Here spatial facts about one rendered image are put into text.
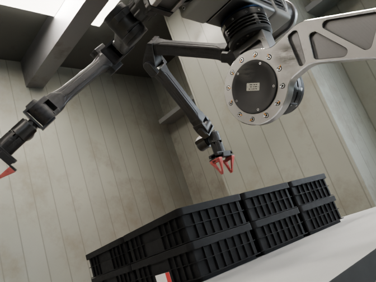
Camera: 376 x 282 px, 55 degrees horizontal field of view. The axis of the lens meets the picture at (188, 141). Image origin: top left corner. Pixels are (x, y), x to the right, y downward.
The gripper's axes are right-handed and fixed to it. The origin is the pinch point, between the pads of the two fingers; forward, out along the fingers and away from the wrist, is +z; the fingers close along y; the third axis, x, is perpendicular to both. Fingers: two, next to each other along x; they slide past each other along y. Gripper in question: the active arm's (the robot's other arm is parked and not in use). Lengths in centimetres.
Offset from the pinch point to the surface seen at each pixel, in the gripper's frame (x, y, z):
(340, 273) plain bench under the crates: 81, 73, 37
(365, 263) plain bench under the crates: 80, 64, 38
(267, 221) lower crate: 23.1, 13.6, 26.7
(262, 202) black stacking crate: 22.0, 11.1, 19.5
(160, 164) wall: -272, -178, -92
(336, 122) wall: -13, -153, -28
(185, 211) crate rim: 22, 49, 16
